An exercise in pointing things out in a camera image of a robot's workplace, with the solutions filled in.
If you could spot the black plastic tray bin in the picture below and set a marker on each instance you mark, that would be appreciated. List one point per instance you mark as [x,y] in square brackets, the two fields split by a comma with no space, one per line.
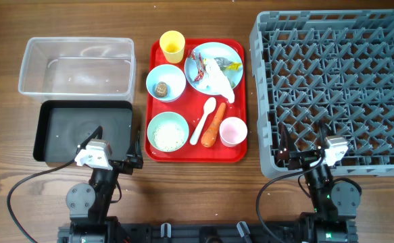
[63,125]

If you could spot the white tissue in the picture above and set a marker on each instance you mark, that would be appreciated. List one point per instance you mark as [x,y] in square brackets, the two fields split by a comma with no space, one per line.
[215,80]

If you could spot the green bowl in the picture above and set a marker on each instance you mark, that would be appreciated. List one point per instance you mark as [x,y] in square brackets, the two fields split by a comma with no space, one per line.
[167,117]

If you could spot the red snack wrapper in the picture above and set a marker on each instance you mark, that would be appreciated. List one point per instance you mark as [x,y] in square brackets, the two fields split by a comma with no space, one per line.
[199,63]

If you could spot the brown chestnut food scrap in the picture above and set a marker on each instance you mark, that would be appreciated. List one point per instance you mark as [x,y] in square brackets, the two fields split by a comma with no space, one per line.
[161,89]

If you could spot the yellow plastic cup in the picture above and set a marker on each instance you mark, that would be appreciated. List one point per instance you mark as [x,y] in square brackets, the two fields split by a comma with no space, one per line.
[172,44]

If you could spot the clear plastic storage bin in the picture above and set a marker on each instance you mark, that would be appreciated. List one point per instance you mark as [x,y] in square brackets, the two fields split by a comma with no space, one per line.
[79,68]

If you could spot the pink plastic cup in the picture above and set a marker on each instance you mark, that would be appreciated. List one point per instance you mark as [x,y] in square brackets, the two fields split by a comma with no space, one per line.
[233,131]

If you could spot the orange carrot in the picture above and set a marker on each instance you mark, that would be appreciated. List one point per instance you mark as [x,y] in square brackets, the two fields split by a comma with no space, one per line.
[209,137]

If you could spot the light blue plate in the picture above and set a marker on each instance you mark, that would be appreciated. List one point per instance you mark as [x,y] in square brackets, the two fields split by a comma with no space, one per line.
[214,50]

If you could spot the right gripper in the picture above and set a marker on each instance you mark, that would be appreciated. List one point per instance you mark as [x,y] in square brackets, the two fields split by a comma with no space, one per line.
[301,159]

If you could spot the yellow candy wrapper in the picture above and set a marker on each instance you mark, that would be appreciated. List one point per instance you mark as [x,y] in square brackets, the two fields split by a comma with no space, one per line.
[234,66]

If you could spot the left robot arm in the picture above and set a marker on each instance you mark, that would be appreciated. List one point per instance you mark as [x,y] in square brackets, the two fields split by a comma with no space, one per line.
[89,202]

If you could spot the light blue bowl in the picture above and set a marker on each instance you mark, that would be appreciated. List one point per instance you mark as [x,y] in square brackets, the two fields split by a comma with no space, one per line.
[170,74]

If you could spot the white rice pile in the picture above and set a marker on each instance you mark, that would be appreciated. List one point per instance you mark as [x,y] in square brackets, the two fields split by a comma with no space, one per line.
[168,137]

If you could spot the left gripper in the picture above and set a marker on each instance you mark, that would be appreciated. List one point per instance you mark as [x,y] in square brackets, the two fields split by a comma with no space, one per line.
[132,162]

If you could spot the white plastic spoon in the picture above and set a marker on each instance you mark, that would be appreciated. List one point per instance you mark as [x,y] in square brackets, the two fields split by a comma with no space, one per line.
[208,108]

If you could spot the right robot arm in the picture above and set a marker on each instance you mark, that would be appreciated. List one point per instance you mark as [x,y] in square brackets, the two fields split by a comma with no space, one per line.
[335,201]

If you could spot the grey dishwasher rack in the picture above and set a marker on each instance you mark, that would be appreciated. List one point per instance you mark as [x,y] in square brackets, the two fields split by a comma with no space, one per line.
[332,67]

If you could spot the red serving tray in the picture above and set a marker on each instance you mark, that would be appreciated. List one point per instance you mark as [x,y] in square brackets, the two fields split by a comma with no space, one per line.
[190,106]

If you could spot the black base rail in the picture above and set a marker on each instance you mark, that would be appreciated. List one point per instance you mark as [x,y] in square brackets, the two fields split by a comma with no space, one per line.
[270,231]

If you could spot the silver foil wrapper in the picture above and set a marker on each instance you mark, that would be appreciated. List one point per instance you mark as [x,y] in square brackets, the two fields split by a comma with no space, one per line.
[222,61]

